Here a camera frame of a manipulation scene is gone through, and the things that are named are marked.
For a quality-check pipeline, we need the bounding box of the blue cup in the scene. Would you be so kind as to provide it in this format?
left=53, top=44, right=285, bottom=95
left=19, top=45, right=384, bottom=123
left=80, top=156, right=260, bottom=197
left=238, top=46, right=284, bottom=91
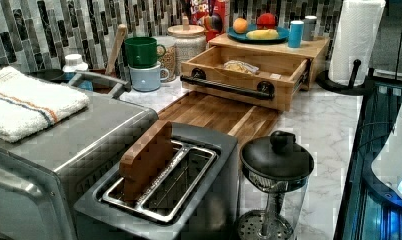
left=288, top=20, right=304, bottom=48

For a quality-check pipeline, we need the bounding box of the green mug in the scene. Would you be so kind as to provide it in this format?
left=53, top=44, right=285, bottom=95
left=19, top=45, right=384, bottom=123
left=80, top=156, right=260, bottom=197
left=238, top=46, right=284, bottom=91
left=124, top=37, right=167, bottom=69

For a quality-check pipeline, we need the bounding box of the yellow banana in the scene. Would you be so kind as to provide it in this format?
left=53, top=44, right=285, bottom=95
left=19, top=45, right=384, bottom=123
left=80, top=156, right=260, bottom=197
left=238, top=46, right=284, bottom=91
left=246, top=29, right=279, bottom=40

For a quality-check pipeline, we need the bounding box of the white paper towel roll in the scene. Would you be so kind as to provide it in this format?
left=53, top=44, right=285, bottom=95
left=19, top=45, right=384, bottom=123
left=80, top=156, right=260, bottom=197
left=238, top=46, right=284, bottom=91
left=328, top=0, right=385, bottom=86

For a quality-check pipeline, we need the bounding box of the white striped folded towel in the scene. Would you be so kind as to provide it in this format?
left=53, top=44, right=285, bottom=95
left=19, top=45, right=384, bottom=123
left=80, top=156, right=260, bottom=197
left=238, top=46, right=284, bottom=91
left=0, top=67, right=90, bottom=143

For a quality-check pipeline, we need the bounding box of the black paper towel holder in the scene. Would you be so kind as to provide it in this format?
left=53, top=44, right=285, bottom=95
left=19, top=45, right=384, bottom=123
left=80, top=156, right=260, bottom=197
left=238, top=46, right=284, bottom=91
left=315, top=58, right=373, bottom=97

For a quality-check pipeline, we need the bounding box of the bagged snack in drawer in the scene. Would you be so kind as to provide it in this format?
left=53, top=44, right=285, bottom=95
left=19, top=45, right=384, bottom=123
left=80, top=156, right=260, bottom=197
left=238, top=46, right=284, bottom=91
left=224, top=60, right=259, bottom=74

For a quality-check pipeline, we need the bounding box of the light blue mug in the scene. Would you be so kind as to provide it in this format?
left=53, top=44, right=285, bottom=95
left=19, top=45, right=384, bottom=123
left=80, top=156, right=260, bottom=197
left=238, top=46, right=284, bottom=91
left=129, top=62, right=170, bottom=92

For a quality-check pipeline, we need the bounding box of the dark wooden cutting board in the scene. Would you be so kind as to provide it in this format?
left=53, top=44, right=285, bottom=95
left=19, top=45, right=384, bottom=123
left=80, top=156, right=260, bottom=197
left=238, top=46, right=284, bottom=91
left=158, top=91, right=280, bottom=145

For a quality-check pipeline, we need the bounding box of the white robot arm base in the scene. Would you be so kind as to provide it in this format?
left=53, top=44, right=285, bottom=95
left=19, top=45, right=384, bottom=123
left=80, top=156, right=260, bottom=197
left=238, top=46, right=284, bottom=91
left=371, top=104, right=402, bottom=200

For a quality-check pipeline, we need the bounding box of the wooden drawer with black handle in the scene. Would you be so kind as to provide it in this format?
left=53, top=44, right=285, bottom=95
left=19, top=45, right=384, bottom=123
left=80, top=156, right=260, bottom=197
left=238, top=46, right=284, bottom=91
left=181, top=47, right=308, bottom=111

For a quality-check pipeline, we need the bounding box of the glass french press black lid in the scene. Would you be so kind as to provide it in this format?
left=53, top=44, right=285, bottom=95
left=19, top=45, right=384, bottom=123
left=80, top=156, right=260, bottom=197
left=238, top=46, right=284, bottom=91
left=236, top=130, right=314, bottom=240

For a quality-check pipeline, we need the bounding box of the wooden utensil handle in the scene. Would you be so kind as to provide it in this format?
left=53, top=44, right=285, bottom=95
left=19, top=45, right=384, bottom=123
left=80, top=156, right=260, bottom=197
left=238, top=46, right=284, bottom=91
left=105, top=24, right=127, bottom=75

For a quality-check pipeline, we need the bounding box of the stainless steel toaster oven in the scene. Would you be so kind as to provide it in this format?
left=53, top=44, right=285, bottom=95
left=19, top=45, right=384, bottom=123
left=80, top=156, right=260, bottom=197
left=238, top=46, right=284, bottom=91
left=0, top=71, right=158, bottom=240

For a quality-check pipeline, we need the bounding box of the glass jar with wooden lid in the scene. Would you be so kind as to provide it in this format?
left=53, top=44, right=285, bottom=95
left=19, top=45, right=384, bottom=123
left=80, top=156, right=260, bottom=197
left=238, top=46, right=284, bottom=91
left=168, top=16, right=206, bottom=75

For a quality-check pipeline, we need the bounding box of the glass jar with grains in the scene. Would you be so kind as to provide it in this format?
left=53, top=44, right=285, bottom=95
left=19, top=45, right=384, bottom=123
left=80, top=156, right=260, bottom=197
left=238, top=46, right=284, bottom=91
left=155, top=36, right=176, bottom=82

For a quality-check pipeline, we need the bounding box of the teal plate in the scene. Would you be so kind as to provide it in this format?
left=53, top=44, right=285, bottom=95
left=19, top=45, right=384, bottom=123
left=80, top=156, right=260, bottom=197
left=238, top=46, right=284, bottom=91
left=227, top=24, right=289, bottom=44

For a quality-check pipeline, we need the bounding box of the orange fruit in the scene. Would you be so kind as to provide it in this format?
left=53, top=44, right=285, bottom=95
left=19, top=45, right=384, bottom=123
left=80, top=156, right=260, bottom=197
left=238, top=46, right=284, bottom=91
left=233, top=18, right=248, bottom=34

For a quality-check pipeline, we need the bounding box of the red cereal box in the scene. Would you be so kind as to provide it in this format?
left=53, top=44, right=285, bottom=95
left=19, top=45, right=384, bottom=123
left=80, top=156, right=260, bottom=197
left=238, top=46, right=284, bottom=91
left=187, top=0, right=230, bottom=42

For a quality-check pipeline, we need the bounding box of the red apple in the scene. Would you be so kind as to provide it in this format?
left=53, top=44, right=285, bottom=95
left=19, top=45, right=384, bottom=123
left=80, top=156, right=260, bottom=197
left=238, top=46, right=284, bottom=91
left=256, top=13, right=276, bottom=29

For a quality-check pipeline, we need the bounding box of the white capped bottle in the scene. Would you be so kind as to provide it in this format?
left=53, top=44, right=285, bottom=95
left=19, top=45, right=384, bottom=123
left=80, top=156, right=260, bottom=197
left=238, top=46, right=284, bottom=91
left=62, top=54, right=89, bottom=80

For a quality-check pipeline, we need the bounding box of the wooden toast slice block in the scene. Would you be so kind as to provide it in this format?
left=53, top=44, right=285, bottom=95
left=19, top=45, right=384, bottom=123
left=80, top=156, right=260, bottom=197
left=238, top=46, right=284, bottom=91
left=119, top=120, right=173, bottom=202

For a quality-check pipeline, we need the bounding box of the wooden drawer cabinet box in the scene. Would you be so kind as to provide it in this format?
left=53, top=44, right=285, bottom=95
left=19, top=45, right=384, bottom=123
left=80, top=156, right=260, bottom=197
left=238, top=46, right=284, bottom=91
left=209, top=34, right=329, bottom=90

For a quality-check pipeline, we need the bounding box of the grey shaker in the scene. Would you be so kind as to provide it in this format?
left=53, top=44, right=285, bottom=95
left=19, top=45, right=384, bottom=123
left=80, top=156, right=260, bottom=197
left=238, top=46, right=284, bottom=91
left=302, top=16, right=317, bottom=41

